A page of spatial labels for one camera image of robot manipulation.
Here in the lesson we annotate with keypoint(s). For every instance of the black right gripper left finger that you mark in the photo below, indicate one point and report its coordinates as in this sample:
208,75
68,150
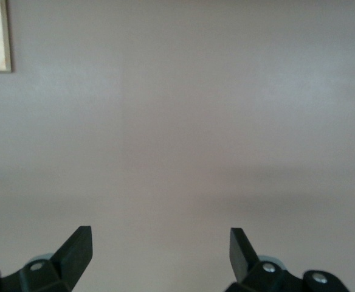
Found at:
68,261

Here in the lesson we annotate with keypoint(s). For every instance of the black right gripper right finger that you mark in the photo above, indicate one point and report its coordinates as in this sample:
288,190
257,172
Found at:
244,264

